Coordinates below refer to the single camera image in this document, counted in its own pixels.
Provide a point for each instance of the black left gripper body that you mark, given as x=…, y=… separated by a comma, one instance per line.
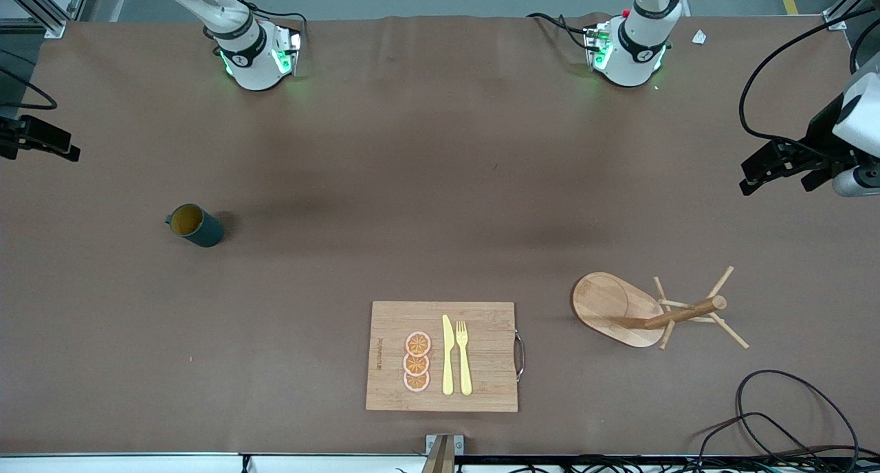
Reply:
x=819, y=137

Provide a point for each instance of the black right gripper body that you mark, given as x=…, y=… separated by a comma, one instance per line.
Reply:
x=20, y=137

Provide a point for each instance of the dark green ribbed cup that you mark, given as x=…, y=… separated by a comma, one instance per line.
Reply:
x=199, y=229

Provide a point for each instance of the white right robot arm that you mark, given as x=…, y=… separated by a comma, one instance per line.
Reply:
x=251, y=67

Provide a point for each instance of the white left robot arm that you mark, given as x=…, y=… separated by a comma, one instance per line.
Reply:
x=639, y=53

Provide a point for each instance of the white paper scrap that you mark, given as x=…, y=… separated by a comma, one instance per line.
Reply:
x=699, y=37

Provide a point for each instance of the wooden mug tree stand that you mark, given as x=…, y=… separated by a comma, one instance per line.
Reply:
x=605, y=308

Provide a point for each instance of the yellow plastic fork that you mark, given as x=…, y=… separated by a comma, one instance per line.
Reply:
x=464, y=363

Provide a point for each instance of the yellow plastic knife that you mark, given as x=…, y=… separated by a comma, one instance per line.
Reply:
x=447, y=356

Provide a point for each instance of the toy orange slice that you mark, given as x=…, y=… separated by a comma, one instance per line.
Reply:
x=416, y=382
x=418, y=343
x=416, y=364

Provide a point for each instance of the aluminium frame profile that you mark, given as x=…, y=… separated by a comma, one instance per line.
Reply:
x=41, y=9
x=845, y=9

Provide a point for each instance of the white table edge rail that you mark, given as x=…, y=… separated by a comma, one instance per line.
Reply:
x=172, y=463

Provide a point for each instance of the metal bracket with wooden bar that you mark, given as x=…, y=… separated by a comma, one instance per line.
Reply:
x=443, y=452

